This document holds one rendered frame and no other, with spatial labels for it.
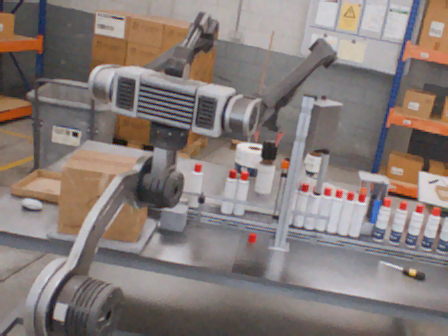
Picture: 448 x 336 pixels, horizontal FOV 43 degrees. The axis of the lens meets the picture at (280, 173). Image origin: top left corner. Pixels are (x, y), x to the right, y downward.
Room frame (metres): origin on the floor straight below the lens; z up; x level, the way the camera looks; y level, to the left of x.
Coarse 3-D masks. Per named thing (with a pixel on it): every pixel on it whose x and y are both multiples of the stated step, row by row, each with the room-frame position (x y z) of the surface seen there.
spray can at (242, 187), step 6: (246, 174) 2.36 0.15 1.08; (240, 180) 2.37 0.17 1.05; (246, 180) 2.37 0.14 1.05; (240, 186) 2.36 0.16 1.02; (246, 186) 2.36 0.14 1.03; (240, 192) 2.35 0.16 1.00; (246, 192) 2.37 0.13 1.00; (240, 198) 2.35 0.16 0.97; (246, 198) 2.37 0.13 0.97; (234, 204) 2.37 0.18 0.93; (240, 204) 2.35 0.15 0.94; (234, 210) 2.36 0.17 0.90; (240, 210) 2.36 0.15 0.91; (240, 216) 2.36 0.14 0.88
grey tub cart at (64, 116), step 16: (48, 80) 4.08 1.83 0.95; (64, 80) 4.91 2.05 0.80; (32, 96) 4.13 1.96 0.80; (48, 96) 4.60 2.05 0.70; (64, 96) 4.90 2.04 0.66; (80, 96) 4.92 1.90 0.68; (32, 112) 4.18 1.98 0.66; (48, 112) 4.17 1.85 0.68; (64, 112) 4.19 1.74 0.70; (80, 112) 4.20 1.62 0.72; (96, 112) 4.22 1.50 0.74; (112, 112) 4.70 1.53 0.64; (32, 128) 4.20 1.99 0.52; (48, 128) 4.18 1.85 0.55; (64, 128) 4.19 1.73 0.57; (80, 128) 4.21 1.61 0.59; (96, 128) 4.23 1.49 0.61; (112, 128) 4.79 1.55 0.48; (48, 144) 4.19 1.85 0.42; (64, 144) 4.20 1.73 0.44; (48, 160) 4.20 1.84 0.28
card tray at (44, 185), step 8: (32, 176) 2.43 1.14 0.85; (40, 176) 2.49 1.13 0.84; (48, 176) 2.49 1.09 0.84; (56, 176) 2.49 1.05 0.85; (16, 184) 2.27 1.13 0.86; (24, 184) 2.35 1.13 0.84; (32, 184) 2.38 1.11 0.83; (40, 184) 2.40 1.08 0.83; (48, 184) 2.41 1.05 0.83; (56, 184) 2.43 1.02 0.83; (16, 192) 2.23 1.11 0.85; (24, 192) 2.23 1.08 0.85; (32, 192) 2.23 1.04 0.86; (40, 192) 2.23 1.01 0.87; (48, 192) 2.33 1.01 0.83; (56, 192) 2.34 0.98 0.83; (48, 200) 2.23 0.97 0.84; (56, 200) 2.24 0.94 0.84
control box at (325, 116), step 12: (312, 108) 2.22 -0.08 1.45; (324, 108) 2.22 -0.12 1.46; (336, 108) 2.30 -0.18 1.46; (312, 120) 2.21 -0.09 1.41; (324, 120) 2.23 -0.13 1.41; (336, 120) 2.31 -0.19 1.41; (312, 132) 2.21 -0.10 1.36; (324, 132) 2.25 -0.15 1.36; (336, 132) 2.33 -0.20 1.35; (312, 144) 2.20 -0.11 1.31; (324, 144) 2.27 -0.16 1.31
